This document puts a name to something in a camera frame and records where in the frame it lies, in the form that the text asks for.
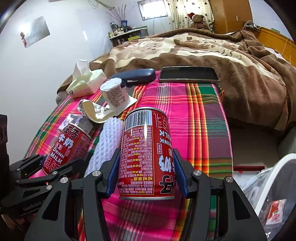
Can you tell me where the red milk can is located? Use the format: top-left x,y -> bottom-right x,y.
42,123 -> 91,175
117,107 -> 176,201

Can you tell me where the patterned paper carton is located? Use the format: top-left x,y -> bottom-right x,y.
77,99 -> 115,123

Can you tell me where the white yogurt cup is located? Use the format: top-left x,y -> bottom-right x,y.
100,77 -> 137,116

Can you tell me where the white trash bin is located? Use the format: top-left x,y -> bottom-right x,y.
239,154 -> 295,240

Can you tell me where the white foam fruit net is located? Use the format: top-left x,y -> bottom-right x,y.
84,118 -> 123,177

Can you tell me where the tissue pack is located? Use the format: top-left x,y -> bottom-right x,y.
66,59 -> 107,98

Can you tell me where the black smartphone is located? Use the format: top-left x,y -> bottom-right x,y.
159,66 -> 219,84

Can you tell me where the dark blue glasses case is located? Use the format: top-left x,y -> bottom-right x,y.
110,69 -> 156,86

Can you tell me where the red white carton in bin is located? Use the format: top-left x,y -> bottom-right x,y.
265,199 -> 287,225

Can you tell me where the brown fleece blanket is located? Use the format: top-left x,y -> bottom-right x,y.
56,27 -> 296,132

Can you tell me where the teddy bear with red hat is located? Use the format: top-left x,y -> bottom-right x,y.
188,13 -> 210,30

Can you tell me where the wooden headboard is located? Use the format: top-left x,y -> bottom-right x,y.
252,27 -> 296,66

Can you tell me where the patterned curtain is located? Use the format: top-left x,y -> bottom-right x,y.
165,0 -> 215,30

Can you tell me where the wooden wardrobe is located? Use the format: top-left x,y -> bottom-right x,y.
209,0 -> 253,34

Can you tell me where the cluttered wall shelf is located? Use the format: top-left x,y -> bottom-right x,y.
108,22 -> 148,47

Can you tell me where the silver wall poster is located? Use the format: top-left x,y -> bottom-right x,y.
20,16 -> 50,48

